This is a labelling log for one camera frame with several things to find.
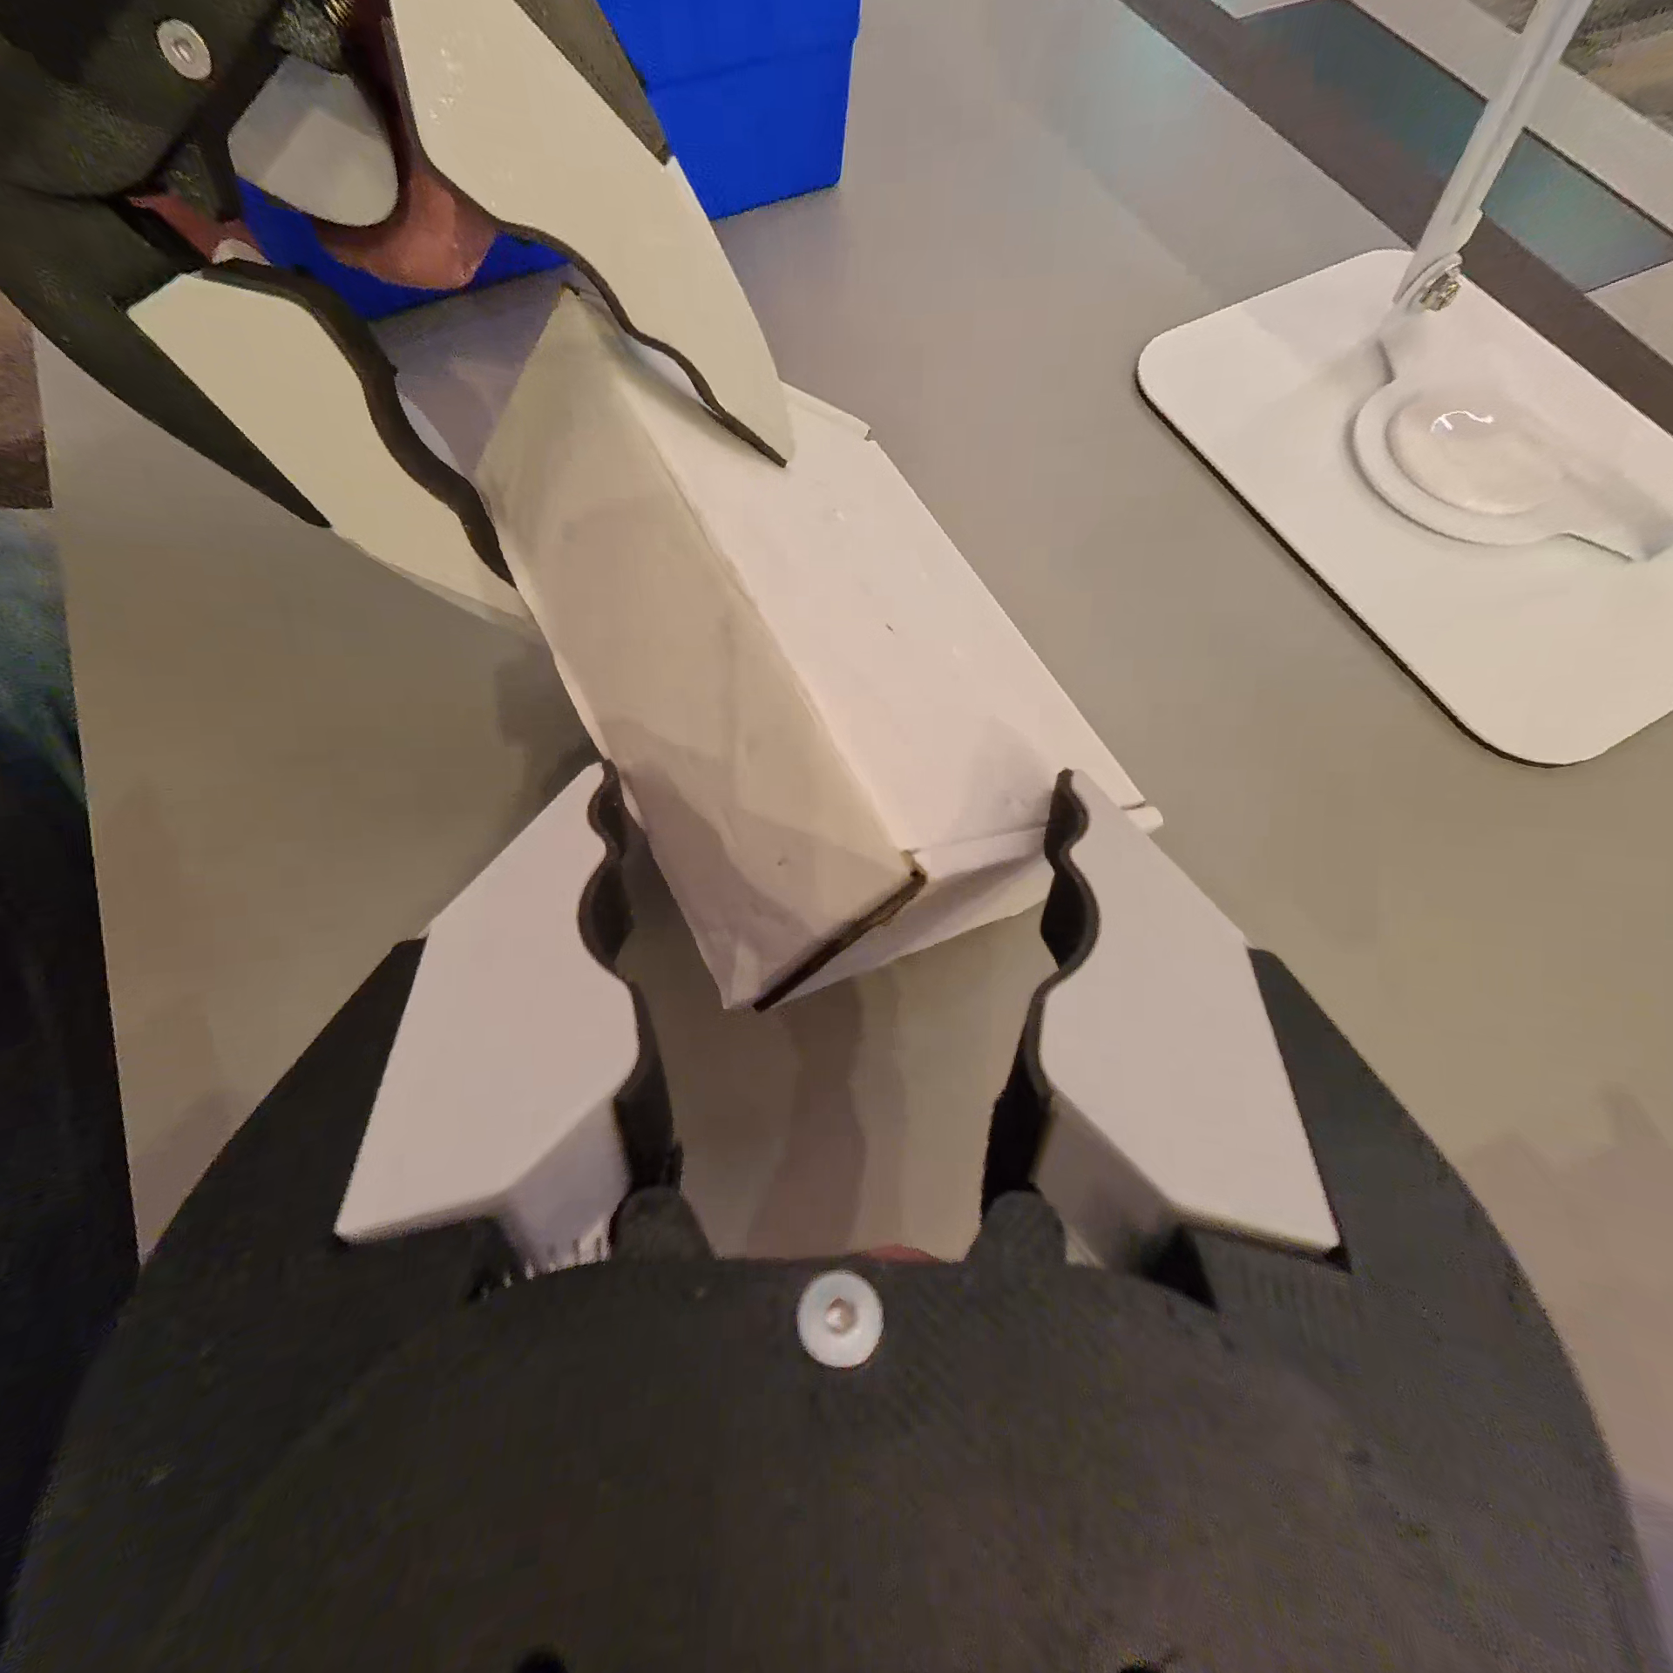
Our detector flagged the blue jeans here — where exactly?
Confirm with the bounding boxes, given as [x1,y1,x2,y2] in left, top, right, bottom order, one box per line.
[0,509,88,812]

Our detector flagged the white cardboard box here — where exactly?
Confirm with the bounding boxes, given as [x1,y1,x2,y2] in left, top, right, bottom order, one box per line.
[471,288,1167,1014]

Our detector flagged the white lamp base plate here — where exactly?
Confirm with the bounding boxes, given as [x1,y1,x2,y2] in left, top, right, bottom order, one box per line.
[1135,247,1673,768]

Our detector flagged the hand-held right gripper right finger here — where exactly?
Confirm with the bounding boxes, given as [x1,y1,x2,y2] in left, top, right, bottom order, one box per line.
[980,768,1350,1272]

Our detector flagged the blue plastic bin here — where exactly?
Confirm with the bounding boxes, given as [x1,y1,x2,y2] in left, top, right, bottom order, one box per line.
[241,0,865,322]

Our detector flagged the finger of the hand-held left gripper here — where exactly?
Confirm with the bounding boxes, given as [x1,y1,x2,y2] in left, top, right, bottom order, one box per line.
[386,0,794,470]
[126,258,532,627]

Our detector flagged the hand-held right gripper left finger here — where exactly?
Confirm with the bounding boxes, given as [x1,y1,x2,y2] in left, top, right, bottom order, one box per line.
[335,762,686,1279]

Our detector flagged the person's left hand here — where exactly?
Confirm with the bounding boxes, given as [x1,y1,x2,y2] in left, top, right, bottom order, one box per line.
[131,162,506,293]

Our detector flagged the white round stand base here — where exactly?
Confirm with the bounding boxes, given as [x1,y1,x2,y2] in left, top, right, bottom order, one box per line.
[1353,333,1673,565]

